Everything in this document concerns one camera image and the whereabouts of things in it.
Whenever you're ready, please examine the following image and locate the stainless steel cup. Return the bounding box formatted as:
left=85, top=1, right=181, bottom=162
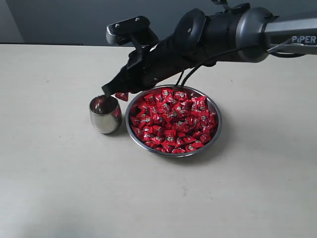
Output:
left=89, top=95, right=122, bottom=134

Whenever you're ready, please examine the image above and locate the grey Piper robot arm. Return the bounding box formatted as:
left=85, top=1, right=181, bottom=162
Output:
left=102, top=3, right=317, bottom=95

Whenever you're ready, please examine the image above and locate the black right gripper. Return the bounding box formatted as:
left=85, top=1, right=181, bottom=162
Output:
left=102, top=36, right=206, bottom=96

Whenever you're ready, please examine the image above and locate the red wrapped candy top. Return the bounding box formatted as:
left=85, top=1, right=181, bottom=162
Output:
left=161, top=87, right=173, bottom=98

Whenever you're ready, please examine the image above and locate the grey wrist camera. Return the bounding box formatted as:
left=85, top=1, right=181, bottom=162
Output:
left=106, top=16, right=159, bottom=46

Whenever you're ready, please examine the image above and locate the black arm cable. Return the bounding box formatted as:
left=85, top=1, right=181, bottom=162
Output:
left=173, top=42, right=317, bottom=89

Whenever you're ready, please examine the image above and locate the red candy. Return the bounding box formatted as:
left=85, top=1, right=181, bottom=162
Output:
left=115, top=92, right=129, bottom=102
left=185, top=142, right=204, bottom=152
left=140, top=116, right=153, bottom=125
left=191, top=96, right=206, bottom=110
left=164, top=130, right=176, bottom=145
left=161, top=87, right=173, bottom=98

